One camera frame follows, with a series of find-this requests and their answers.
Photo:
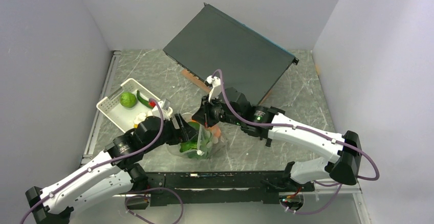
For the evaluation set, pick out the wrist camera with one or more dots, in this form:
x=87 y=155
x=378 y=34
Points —
x=161 y=109
x=216 y=87

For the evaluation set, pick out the green lettuce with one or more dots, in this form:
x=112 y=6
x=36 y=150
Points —
x=190 y=149

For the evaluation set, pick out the peach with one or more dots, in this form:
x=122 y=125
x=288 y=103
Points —
x=216 y=131

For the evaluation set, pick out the black hammer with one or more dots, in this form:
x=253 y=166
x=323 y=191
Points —
x=276 y=110

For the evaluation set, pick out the polka dot zip bag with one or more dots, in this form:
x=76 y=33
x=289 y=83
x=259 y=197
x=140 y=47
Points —
x=207 y=144

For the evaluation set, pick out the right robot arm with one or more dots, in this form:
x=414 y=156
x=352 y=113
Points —
x=340 y=155

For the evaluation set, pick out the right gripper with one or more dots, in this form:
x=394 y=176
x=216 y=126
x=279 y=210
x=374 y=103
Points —
x=203 y=115

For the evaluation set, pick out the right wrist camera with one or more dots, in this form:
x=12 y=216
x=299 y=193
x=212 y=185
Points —
x=216 y=87

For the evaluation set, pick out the wooden board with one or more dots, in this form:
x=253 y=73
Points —
x=196 y=78

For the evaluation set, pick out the aluminium side rail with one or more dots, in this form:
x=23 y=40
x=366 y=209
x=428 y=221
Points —
x=94 y=132

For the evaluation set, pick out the white mushrooms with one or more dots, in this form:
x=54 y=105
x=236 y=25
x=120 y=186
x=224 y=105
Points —
x=141 y=117

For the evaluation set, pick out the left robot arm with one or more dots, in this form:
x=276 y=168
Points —
x=113 y=171

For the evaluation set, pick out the white plastic basket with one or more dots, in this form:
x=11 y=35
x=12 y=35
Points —
x=121 y=116

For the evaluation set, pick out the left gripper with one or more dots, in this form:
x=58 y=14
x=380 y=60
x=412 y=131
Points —
x=185 y=132

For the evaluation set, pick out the light green bumpy fruit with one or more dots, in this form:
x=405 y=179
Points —
x=128 y=100

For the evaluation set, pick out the dark rack server box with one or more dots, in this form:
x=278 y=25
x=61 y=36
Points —
x=250 y=63

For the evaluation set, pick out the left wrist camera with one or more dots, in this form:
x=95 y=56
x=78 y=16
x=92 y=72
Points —
x=161 y=109

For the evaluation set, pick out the green chili pepper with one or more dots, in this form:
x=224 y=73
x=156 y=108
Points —
x=144 y=101

